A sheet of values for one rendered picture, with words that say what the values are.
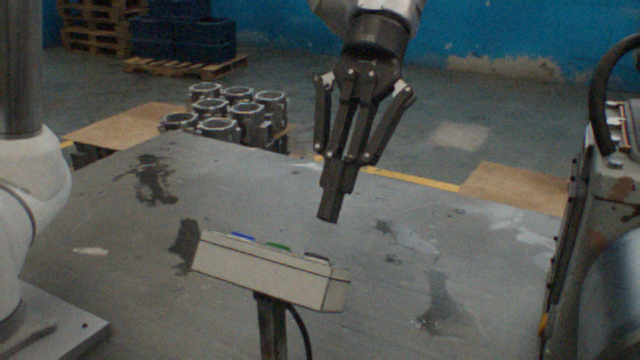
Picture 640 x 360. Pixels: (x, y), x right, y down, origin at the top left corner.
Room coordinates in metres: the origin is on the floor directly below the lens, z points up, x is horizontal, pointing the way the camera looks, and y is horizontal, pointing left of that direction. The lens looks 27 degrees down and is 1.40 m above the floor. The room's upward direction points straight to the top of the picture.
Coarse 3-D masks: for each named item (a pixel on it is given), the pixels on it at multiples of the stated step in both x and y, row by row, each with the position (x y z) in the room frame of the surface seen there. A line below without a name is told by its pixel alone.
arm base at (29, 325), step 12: (24, 312) 0.62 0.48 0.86; (36, 312) 0.64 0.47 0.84; (0, 324) 0.57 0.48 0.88; (12, 324) 0.59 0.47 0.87; (24, 324) 0.61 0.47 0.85; (36, 324) 0.61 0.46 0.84; (48, 324) 0.62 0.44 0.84; (0, 336) 0.56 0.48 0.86; (12, 336) 0.58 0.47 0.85; (24, 336) 0.59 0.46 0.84; (36, 336) 0.60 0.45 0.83; (0, 348) 0.56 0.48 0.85; (12, 348) 0.57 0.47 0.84
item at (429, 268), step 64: (128, 192) 1.16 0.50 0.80; (192, 192) 1.16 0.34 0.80; (256, 192) 1.16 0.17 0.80; (320, 192) 1.16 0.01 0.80; (384, 192) 1.16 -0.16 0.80; (448, 192) 1.16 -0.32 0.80; (64, 256) 0.87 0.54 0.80; (128, 256) 0.87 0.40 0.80; (192, 256) 0.87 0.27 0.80; (384, 256) 0.87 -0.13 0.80; (448, 256) 0.87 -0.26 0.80; (512, 256) 0.87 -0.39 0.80; (128, 320) 0.67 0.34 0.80; (192, 320) 0.67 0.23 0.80; (256, 320) 0.67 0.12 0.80; (320, 320) 0.67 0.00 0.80; (384, 320) 0.67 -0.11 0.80; (448, 320) 0.67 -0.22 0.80; (512, 320) 0.67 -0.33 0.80
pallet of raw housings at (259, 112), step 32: (192, 96) 2.99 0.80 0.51; (224, 96) 2.90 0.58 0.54; (256, 96) 2.85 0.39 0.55; (96, 128) 2.86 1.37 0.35; (128, 128) 2.86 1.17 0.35; (160, 128) 2.42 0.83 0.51; (192, 128) 2.41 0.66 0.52; (224, 128) 2.32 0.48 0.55; (256, 128) 2.55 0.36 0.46; (288, 128) 2.85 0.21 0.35; (96, 160) 2.70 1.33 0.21
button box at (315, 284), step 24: (216, 240) 0.49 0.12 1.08; (240, 240) 0.48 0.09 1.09; (192, 264) 0.48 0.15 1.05; (216, 264) 0.47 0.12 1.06; (240, 264) 0.47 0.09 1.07; (264, 264) 0.46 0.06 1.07; (288, 264) 0.45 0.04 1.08; (312, 264) 0.44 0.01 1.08; (264, 288) 0.44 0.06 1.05; (288, 288) 0.43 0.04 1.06; (312, 288) 0.42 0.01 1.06; (336, 288) 0.44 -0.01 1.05; (336, 312) 0.44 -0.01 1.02
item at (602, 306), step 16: (624, 240) 0.44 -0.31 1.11; (608, 256) 0.44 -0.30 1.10; (624, 256) 0.41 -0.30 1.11; (592, 272) 0.44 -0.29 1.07; (608, 272) 0.41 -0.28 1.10; (624, 272) 0.39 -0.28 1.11; (592, 288) 0.41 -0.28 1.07; (608, 288) 0.38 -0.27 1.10; (624, 288) 0.36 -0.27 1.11; (592, 304) 0.39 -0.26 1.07; (608, 304) 0.36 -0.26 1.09; (624, 304) 0.34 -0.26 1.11; (592, 320) 0.36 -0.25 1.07; (608, 320) 0.34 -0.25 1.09; (624, 320) 0.32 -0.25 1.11; (592, 336) 0.34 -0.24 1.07; (608, 336) 0.32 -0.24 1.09; (624, 336) 0.31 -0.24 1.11; (592, 352) 0.32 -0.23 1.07; (608, 352) 0.31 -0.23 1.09; (624, 352) 0.30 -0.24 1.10
